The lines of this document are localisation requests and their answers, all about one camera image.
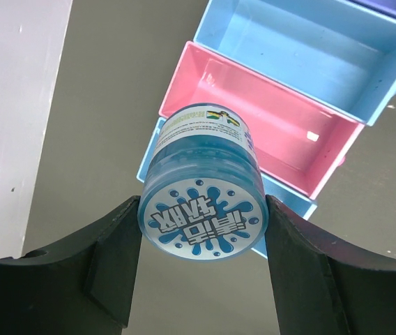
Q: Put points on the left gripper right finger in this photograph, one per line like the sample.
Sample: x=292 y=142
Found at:
x=323 y=284

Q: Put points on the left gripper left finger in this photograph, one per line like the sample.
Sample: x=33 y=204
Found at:
x=80 y=284

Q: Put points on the pink plastic bin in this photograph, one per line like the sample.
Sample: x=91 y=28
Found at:
x=297 y=140

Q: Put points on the blue slime jar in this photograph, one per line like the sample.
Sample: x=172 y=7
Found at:
x=203 y=197

